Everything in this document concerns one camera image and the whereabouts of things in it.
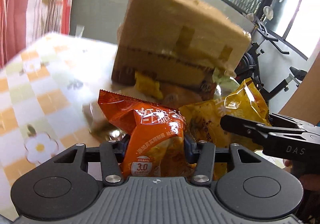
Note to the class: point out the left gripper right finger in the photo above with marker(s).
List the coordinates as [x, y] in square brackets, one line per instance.
[202, 154]

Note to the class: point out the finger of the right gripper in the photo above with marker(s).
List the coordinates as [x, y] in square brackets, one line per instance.
[242, 127]

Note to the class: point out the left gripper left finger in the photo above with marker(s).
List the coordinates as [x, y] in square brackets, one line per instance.
[112, 154]

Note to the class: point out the orange snack bag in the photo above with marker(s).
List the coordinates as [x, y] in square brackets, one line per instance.
[156, 144]

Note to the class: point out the yellow snack bag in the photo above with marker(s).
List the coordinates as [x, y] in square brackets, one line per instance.
[203, 118]

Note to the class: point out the green snack bag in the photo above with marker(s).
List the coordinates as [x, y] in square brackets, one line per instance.
[225, 85]

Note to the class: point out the brown cardboard box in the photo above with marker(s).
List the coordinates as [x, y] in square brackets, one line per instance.
[177, 41]

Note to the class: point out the right human hand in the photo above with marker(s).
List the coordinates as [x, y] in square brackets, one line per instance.
[309, 181]

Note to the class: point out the black exercise bike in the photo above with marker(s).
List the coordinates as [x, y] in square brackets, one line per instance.
[267, 65]

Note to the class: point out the orange checkered tablecloth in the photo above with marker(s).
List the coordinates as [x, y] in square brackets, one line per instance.
[43, 91]

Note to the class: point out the red floral curtain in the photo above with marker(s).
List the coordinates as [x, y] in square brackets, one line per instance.
[24, 21]

